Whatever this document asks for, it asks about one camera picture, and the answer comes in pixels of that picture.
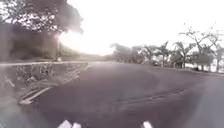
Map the grey asphalt road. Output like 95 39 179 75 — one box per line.
0 60 224 128

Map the row of trees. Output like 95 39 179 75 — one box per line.
109 27 224 73

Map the robot's own part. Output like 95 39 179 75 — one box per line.
142 121 154 128
71 122 82 128

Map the large dark tree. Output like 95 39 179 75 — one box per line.
0 0 85 63

